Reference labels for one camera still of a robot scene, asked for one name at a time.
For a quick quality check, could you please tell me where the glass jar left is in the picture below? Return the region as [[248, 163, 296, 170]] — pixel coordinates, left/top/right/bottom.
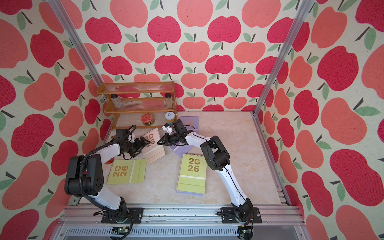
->
[[111, 94, 123, 109]]

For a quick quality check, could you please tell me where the aluminium post right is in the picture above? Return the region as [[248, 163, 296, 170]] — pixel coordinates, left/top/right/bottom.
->
[[252, 0, 315, 118]]

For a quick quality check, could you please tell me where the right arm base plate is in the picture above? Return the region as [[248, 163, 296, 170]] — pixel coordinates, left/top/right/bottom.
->
[[216, 207, 262, 224]]

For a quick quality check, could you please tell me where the orange wooden shelf rack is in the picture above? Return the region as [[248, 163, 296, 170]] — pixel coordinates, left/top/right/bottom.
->
[[97, 81, 178, 130]]

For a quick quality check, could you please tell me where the glass jar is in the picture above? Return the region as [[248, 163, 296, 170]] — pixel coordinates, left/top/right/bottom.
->
[[111, 94, 123, 109], [165, 93, 173, 109]]

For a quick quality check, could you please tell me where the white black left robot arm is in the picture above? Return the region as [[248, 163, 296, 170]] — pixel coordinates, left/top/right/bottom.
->
[[64, 125, 150, 220]]

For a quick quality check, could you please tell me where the red cola can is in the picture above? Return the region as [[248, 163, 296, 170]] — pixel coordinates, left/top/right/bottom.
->
[[105, 158, 115, 165]]

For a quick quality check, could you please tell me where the red round tin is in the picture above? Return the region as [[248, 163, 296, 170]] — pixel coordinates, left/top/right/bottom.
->
[[141, 113, 155, 126]]

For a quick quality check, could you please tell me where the purple calendar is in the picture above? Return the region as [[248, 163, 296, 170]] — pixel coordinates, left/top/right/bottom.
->
[[177, 191, 204, 197], [180, 116, 199, 133], [168, 145, 194, 158]]

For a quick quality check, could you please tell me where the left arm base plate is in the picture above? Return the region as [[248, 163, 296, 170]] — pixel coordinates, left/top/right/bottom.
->
[[101, 207, 144, 225]]

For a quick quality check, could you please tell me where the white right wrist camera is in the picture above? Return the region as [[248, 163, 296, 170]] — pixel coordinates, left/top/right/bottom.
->
[[162, 123, 174, 135]]

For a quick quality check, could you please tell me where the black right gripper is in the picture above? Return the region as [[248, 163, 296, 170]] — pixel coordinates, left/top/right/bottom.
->
[[158, 133, 181, 146]]

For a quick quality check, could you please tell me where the glass jar right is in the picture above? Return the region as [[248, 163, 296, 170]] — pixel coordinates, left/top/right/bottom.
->
[[165, 93, 173, 109]]

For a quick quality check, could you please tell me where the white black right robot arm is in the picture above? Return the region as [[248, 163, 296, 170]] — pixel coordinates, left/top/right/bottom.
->
[[158, 120, 254, 223]]

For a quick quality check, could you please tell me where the aluminium post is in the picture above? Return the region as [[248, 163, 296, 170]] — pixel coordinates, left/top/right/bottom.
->
[[252, 0, 315, 118], [48, 0, 104, 87]]

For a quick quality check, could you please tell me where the aluminium frame rail front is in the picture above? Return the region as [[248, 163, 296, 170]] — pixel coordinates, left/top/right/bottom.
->
[[48, 204, 310, 240]]

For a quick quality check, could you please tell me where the green calendar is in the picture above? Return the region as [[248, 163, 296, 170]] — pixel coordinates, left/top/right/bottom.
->
[[107, 159, 147, 185], [177, 154, 208, 196]]

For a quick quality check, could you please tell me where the aluminium post left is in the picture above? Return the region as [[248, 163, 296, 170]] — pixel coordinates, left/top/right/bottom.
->
[[48, 0, 104, 87]]

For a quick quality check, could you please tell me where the pink calendar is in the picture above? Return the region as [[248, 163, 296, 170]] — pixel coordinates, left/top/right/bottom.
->
[[142, 128, 166, 165]]

